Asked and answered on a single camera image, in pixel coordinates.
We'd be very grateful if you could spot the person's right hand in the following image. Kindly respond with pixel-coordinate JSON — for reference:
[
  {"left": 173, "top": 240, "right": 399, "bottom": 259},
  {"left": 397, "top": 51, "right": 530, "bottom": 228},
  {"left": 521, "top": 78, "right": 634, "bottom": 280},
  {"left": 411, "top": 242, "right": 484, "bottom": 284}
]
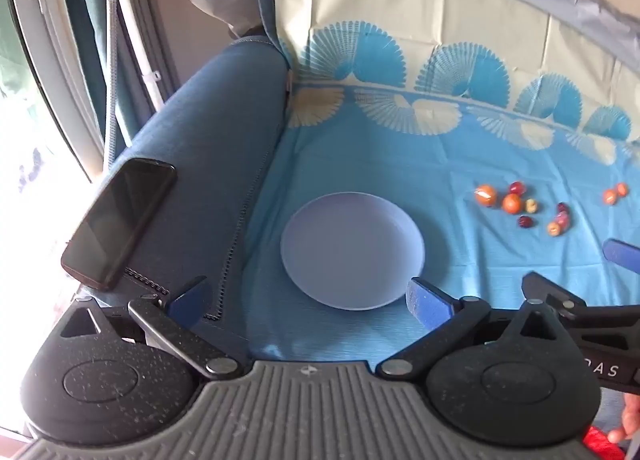
[{"left": 607, "top": 392, "right": 640, "bottom": 446}]

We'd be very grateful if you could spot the blue fan-patterned cloth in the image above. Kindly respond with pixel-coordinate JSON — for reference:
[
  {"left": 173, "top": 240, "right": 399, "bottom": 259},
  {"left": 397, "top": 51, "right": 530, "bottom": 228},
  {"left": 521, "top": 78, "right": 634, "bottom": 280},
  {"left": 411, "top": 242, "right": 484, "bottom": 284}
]
[{"left": 245, "top": 0, "right": 640, "bottom": 366}]

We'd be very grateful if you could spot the blue sofa armrest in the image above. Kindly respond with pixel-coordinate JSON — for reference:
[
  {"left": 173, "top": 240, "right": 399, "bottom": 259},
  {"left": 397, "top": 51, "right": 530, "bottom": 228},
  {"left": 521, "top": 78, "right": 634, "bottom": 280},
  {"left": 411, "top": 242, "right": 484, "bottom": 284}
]
[{"left": 75, "top": 0, "right": 292, "bottom": 341}]

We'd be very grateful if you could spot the dark grey-green curtain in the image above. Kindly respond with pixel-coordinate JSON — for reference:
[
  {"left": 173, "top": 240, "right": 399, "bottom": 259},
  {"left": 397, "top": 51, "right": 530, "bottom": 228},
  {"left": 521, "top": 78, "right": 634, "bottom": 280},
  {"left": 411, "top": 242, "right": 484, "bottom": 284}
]
[{"left": 65, "top": 0, "right": 151, "bottom": 141}]

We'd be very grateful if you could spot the black smartphone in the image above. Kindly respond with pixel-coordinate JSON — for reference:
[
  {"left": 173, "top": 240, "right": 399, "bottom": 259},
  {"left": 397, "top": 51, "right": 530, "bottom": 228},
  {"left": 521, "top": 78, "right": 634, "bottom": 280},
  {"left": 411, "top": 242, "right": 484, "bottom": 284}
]
[{"left": 61, "top": 157, "right": 177, "bottom": 290}]

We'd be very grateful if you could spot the lavender round plate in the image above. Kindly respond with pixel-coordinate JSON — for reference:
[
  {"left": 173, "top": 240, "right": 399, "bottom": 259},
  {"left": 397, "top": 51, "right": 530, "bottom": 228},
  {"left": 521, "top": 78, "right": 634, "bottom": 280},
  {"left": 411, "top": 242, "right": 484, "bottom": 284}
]
[{"left": 280, "top": 191, "right": 427, "bottom": 312}]

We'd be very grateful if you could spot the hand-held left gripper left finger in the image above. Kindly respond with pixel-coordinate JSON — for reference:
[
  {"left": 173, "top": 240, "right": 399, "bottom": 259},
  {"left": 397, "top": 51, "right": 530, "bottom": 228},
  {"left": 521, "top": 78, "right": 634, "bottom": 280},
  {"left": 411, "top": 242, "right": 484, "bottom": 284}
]
[{"left": 60, "top": 276, "right": 246, "bottom": 381}]

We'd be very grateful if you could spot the white window frame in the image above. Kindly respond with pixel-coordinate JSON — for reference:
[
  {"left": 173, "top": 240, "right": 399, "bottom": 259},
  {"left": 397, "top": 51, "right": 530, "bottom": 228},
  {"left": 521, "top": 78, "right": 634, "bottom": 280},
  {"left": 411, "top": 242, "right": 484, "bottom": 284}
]
[{"left": 0, "top": 0, "right": 113, "bottom": 186}]

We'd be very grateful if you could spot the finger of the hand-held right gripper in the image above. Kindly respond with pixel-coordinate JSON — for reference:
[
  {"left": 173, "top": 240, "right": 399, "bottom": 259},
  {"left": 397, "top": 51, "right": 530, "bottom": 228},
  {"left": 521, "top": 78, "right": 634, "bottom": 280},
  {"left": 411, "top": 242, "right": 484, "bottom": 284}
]
[
  {"left": 521, "top": 271, "right": 640, "bottom": 325},
  {"left": 603, "top": 239, "right": 640, "bottom": 274}
]

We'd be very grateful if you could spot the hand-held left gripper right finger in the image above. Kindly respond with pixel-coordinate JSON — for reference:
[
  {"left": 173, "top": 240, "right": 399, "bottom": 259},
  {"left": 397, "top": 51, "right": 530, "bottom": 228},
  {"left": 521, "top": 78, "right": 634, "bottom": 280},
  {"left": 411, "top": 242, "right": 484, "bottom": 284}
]
[{"left": 375, "top": 277, "right": 558, "bottom": 381}]

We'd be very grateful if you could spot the red garment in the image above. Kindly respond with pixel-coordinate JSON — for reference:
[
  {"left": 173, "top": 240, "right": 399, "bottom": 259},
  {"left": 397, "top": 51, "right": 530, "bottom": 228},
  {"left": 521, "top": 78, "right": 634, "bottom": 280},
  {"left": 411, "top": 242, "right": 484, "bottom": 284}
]
[{"left": 582, "top": 422, "right": 628, "bottom": 460}]

